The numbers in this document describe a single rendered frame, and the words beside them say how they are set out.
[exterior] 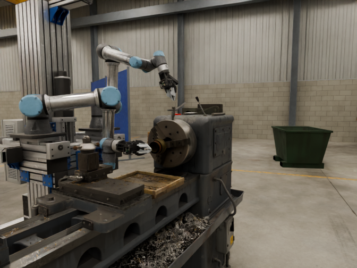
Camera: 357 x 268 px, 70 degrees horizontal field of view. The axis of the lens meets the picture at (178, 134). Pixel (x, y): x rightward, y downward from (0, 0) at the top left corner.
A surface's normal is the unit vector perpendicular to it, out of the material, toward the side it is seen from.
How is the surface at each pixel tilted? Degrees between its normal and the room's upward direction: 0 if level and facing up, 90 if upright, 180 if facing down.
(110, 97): 89
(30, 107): 91
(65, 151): 90
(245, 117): 90
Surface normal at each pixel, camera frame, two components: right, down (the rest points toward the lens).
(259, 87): -0.35, 0.10
